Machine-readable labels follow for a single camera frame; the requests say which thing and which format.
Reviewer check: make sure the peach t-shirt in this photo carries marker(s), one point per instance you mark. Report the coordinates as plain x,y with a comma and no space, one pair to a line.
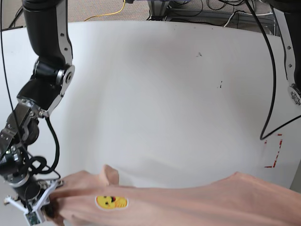
238,200

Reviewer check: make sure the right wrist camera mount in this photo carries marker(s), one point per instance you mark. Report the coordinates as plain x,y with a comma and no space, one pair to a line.
34,211

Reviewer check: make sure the red tape rectangle marking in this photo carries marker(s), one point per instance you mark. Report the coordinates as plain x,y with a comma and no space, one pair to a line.
271,150

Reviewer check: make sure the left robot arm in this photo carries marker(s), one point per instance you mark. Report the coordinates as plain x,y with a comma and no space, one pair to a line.
287,14

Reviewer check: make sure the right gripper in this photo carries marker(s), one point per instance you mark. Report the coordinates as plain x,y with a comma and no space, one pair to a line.
27,188

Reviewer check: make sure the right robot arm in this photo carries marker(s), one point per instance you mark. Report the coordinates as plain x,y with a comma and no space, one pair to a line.
47,27

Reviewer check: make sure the aluminium frame stand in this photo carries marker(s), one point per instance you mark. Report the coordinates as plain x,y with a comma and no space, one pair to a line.
158,9

